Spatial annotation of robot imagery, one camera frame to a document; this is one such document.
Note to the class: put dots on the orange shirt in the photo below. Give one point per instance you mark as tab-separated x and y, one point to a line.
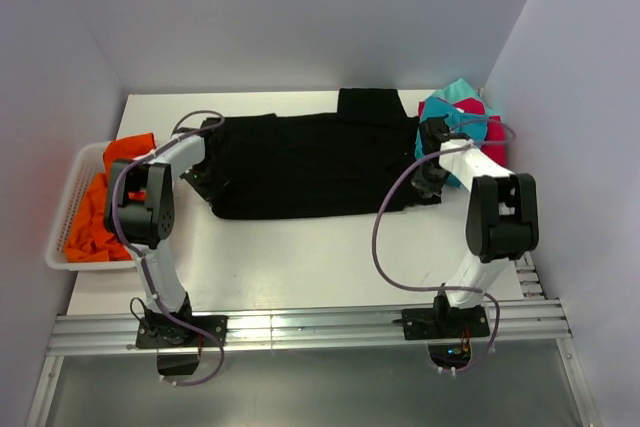
89	241

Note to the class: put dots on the magenta shirt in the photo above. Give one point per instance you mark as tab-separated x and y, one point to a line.
493	146

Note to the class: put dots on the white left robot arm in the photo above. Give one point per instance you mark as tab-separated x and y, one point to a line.
140	211

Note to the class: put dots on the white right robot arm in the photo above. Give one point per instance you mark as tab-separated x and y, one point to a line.
501	223

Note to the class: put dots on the white plastic basket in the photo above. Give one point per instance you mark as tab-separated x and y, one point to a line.
87	163

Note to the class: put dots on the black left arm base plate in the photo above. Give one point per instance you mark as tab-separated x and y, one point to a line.
156	331

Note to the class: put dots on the black t-shirt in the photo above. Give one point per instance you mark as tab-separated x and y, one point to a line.
320	165

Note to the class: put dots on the light turquoise shirt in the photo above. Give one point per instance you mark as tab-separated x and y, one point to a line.
456	91

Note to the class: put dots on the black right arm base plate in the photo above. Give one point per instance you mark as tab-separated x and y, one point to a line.
428	324

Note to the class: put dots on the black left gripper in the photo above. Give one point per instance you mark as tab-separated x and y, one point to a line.
213	193

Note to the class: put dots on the aluminium rail frame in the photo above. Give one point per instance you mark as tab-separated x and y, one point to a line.
313	339

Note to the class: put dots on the teal shirt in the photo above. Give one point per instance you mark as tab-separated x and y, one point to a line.
465	117

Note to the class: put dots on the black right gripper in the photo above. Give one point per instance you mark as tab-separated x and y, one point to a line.
427	189

